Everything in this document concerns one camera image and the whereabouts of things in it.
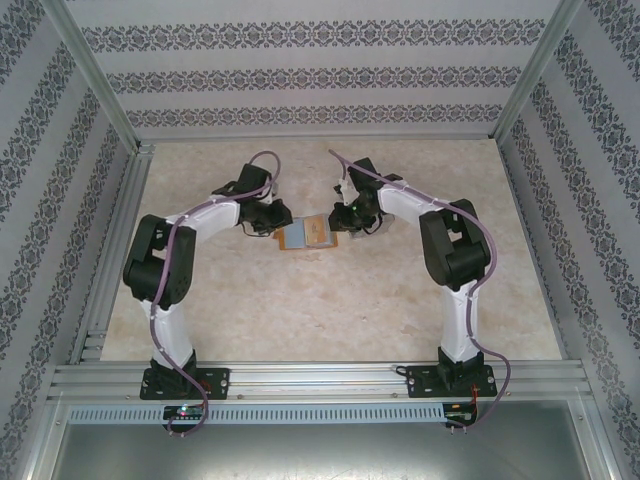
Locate right aluminium frame post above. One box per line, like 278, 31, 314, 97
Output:
489, 0, 586, 144

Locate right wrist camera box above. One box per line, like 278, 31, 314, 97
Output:
333, 180, 356, 207

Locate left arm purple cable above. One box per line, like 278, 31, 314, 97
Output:
148, 149, 283, 439

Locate aluminium frame post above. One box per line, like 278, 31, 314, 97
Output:
489, 0, 586, 144
42, 0, 144, 152

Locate orange card holder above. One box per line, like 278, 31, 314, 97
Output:
273, 215, 341, 253

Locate slotted grey cable duct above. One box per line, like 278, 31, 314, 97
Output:
67, 403, 447, 424

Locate left aluminium frame post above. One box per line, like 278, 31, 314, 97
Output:
42, 0, 144, 152

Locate grey metal sheet panel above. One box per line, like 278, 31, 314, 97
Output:
49, 422, 597, 480

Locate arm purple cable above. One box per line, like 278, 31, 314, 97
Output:
148, 149, 283, 439
327, 147, 512, 434

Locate aluminium side rail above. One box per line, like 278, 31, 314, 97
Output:
69, 142, 157, 364

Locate aluminium mounting rail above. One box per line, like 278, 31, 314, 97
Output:
47, 362, 594, 402

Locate aluminium back frame bar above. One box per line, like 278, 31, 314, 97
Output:
134, 132, 499, 147

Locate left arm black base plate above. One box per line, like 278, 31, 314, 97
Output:
139, 367, 233, 402

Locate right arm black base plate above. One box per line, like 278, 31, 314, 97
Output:
405, 364, 499, 400

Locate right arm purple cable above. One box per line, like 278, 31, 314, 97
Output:
327, 147, 512, 434

